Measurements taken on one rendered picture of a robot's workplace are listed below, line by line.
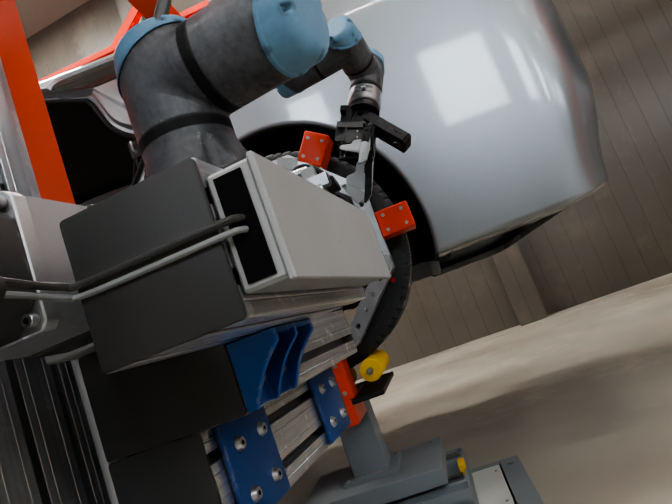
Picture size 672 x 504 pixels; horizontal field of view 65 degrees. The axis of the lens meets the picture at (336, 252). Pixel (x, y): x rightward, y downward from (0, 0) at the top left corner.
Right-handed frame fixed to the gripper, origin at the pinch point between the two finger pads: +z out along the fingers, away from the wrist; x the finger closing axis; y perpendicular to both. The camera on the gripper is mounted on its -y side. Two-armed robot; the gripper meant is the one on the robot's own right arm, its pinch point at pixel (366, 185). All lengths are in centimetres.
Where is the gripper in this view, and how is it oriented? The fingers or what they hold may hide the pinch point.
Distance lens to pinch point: 110.6
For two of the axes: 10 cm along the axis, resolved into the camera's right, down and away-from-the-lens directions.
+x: -1.3, -4.3, -8.9
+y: -9.9, -0.4, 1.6
